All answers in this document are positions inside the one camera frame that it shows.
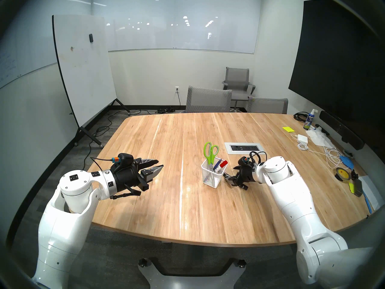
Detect dark grey and yellow block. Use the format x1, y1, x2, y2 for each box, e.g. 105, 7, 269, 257
348, 180, 364, 197

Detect black right camera cable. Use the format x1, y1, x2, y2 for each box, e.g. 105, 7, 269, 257
249, 151, 268, 165

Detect flat blue object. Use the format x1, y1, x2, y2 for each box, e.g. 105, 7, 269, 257
339, 154, 356, 170

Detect green-handled scissors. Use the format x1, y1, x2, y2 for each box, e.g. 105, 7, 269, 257
204, 142, 220, 172

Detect silver table outlet panel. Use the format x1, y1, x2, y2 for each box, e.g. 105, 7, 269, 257
224, 142, 267, 155

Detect plain glass wall whiteboard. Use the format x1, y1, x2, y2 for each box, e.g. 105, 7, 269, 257
92, 0, 261, 54

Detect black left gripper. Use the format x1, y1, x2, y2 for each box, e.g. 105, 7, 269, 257
111, 159, 165, 192

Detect white paper sheet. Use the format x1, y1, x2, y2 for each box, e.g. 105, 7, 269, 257
358, 175, 384, 210

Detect grey armrest office chair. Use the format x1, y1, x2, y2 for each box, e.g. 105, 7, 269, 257
222, 67, 256, 113

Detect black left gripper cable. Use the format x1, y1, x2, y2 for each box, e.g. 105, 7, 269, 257
111, 188, 142, 200

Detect grey mesh-back chair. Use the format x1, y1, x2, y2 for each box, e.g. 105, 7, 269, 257
247, 96, 288, 115
185, 86, 233, 113

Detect long black floor cable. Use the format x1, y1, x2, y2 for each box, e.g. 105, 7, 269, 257
89, 109, 142, 147

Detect black soundbar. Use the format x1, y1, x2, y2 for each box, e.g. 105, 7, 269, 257
319, 110, 365, 150

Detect white mesh pen holder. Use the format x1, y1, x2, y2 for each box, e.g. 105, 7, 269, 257
201, 158, 228, 189

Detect wall whiteboard with writing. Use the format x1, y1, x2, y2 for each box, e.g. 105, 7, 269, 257
0, 0, 92, 90

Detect white crumpled tissue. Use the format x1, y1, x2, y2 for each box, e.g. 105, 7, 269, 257
307, 128, 335, 149

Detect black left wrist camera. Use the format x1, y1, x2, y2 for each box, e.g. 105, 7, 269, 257
111, 153, 134, 168

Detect large black wall screen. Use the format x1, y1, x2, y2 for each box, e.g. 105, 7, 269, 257
288, 0, 385, 153

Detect thin blue stick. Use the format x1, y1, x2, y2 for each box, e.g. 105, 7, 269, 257
362, 191, 373, 213

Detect yellow and black tape roll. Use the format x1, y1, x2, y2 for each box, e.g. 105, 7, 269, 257
335, 167, 351, 181

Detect black left camera cable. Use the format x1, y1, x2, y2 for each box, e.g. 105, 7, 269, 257
90, 157, 113, 171

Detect rolling whiteboard on stand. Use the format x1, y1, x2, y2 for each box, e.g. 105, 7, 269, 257
52, 14, 131, 148

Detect black permanent marker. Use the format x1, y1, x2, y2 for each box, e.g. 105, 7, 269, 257
223, 172, 249, 190

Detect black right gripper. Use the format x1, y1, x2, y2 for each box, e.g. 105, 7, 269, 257
224, 165, 257, 187

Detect black camera cable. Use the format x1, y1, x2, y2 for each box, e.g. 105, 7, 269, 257
249, 151, 268, 165
90, 157, 113, 171

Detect whiteboard cleaner spray bottle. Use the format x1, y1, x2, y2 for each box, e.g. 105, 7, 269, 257
303, 108, 317, 130

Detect white charger cable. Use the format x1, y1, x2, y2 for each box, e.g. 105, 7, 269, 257
290, 134, 346, 170

